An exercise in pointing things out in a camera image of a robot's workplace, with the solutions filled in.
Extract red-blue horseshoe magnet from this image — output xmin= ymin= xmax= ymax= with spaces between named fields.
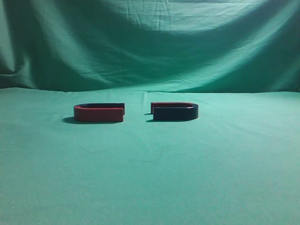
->
xmin=73 ymin=103 xmax=125 ymax=122
xmin=150 ymin=102 xmax=199 ymax=121

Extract green cloth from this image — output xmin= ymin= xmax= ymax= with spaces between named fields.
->
xmin=0 ymin=0 xmax=300 ymax=225

